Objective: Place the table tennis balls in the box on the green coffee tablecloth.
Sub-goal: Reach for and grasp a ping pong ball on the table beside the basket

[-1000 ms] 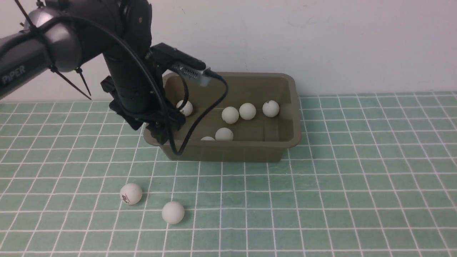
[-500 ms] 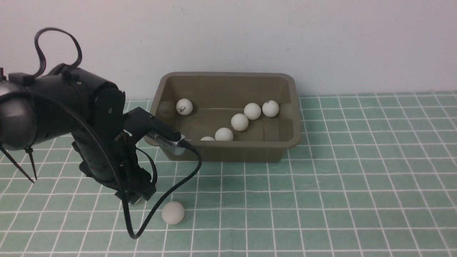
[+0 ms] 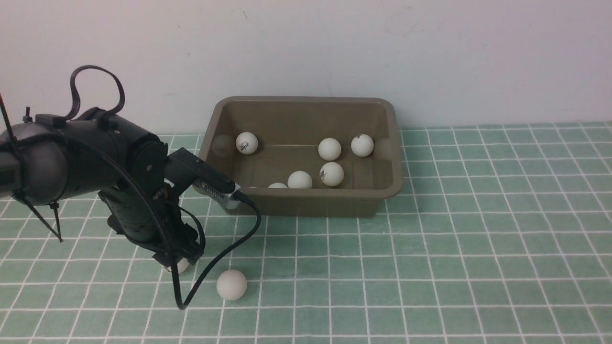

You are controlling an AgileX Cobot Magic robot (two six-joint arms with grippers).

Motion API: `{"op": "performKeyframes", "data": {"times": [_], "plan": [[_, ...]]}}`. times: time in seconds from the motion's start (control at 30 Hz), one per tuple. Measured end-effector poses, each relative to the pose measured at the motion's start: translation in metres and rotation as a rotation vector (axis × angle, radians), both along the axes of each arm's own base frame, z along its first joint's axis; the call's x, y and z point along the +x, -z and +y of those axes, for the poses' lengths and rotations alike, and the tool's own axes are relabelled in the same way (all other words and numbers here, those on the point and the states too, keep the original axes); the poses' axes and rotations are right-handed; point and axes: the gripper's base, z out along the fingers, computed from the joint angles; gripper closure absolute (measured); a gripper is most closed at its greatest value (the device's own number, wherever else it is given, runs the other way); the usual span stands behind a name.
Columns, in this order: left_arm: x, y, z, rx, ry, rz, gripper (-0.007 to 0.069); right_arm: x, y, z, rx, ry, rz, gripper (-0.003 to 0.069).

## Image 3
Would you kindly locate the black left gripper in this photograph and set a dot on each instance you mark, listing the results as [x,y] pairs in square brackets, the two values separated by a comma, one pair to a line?
[131,218]

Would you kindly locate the green checkered tablecloth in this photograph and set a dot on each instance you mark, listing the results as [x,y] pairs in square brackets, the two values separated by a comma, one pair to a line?
[501,235]

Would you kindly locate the plain white ping-pong ball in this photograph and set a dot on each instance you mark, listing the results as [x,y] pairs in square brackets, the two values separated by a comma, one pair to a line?
[231,285]

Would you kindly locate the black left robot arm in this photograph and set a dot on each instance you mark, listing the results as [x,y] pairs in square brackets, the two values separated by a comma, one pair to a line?
[49,159]

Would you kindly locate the olive green plastic bin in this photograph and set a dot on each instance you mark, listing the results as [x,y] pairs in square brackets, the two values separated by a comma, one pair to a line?
[289,130]

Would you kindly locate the white printed ping-pong ball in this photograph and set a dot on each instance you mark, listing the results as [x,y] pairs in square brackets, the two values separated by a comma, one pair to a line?
[332,174]
[182,265]
[246,143]
[362,145]

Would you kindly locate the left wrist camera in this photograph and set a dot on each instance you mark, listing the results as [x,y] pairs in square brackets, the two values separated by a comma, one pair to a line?
[205,179]

